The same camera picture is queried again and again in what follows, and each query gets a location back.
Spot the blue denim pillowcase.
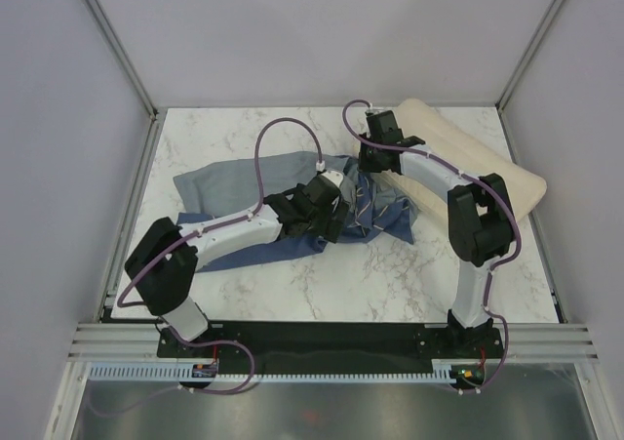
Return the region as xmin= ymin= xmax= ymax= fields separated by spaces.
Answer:
xmin=173 ymin=150 xmax=421 ymax=275

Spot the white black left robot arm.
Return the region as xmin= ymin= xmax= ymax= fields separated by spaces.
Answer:
xmin=118 ymin=170 xmax=349 ymax=356

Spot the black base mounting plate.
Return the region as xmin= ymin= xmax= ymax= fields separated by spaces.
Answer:
xmin=157 ymin=320 xmax=503 ymax=374

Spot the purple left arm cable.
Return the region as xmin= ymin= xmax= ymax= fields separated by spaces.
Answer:
xmin=90 ymin=117 xmax=326 ymax=418

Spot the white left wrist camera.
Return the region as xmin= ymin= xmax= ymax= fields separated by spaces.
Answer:
xmin=316 ymin=161 xmax=346 ymax=198

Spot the white slotted cable duct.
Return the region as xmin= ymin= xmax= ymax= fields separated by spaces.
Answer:
xmin=88 ymin=360 xmax=484 ymax=383

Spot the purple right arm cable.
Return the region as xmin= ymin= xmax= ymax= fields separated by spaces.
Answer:
xmin=341 ymin=100 xmax=524 ymax=397

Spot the cream white pillow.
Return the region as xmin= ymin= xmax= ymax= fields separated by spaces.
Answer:
xmin=394 ymin=99 xmax=547 ymax=220

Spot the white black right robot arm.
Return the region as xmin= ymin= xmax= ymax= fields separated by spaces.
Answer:
xmin=357 ymin=109 xmax=522 ymax=357

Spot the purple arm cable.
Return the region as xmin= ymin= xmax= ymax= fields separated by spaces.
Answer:
xmin=341 ymin=100 xmax=524 ymax=397
xmin=90 ymin=117 xmax=326 ymax=418

